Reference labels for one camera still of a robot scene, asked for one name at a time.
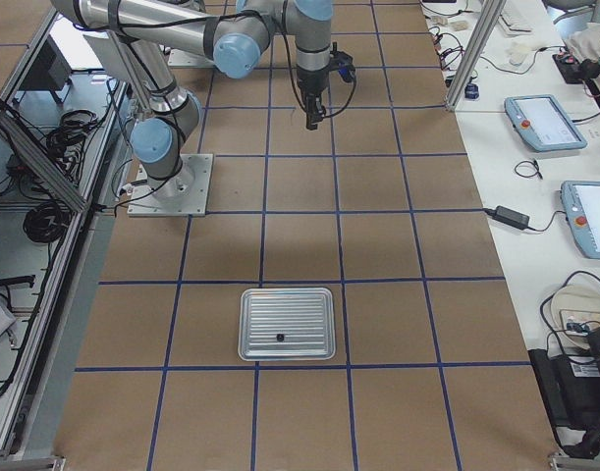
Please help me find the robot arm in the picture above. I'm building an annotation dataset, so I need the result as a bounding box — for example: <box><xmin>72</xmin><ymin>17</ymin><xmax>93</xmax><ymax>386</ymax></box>
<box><xmin>53</xmin><ymin>1</ymin><xmax>336</xmax><ymax>211</ymax></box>

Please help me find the teach pendant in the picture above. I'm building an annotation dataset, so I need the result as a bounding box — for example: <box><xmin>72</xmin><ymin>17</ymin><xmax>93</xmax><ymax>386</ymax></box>
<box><xmin>504</xmin><ymin>94</ymin><xmax>587</xmax><ymax>153</ymax></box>
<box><xmin>560</xmin><ymin>181</ymin><xmax>600</xmax><ymax>259</ymax></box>

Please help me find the aluminium frame post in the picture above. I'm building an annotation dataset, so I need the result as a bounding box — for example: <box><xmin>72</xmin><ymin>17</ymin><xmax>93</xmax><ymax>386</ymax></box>
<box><xmin>445</xmin><ymin>0</ymin><xmax>506</xmax><ymax>112</ymax></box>

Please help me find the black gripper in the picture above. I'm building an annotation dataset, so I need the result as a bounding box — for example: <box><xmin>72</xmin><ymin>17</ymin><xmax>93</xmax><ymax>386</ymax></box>
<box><xmin>297</xmin><ymin>67</ymin><xmax>328</xmax><ymax>131</ymax></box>

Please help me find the far teach pendant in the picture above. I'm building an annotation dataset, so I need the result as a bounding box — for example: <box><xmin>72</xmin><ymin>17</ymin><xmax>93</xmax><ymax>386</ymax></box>
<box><xmin>504</xmin><ymin>94</ymin><xmax>587</xmax><ymax>153</ymax></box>

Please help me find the ribbed silver metal tray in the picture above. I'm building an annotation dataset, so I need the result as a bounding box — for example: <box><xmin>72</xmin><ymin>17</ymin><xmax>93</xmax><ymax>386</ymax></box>
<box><xmin>238</xmin><ymin>288</ymin><xmax>336</xmax><ymax>361</ymax></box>

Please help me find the black power adapter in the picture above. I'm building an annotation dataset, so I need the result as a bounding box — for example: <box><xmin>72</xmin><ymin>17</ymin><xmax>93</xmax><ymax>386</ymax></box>
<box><xmin>483</xmin><ymin>205</ymin><xmax>529</xmax><ymax>231</ymax></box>

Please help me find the near teach pendant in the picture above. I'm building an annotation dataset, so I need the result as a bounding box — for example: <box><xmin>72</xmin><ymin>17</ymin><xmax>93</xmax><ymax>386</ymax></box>
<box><xmin>560</xmin><ymin>181</ymin><xmax>600</xmax><ymax>259</ymax></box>

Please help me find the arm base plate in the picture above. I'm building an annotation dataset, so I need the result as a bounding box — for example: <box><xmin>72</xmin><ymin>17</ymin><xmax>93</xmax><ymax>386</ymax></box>
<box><xmin>127</xmin><ymin>154</ymin><xmax>214</xmax><ymax>217</ymax></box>

